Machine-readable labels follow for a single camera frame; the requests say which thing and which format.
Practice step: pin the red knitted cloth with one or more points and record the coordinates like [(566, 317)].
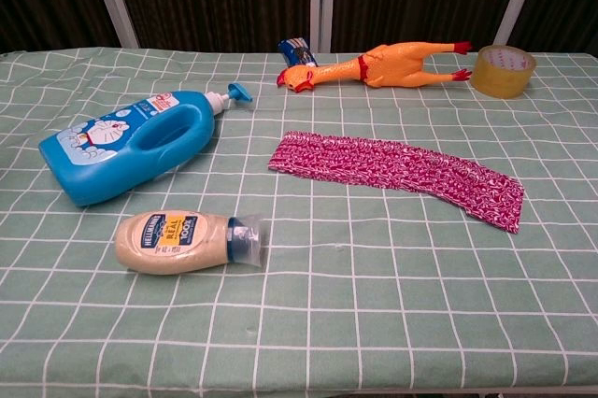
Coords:
[(397, 169)]

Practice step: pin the blue snack packet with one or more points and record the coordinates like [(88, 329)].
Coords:
[(296, 53)]

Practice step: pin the green checked tablecloth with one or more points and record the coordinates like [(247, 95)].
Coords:
[(327, 300)]

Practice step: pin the yellow rubber chicken toy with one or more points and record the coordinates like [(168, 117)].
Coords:
[(392, 66)]

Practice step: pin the Hellmann's mayonnaise squeeze bottle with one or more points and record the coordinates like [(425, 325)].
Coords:
[(163, 248)]

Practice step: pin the blue Doraemon detergent pump bottle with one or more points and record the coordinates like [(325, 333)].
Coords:
[(117, 164)]

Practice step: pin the clear packing tape roll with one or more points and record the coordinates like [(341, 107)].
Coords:
[(502, 85)]

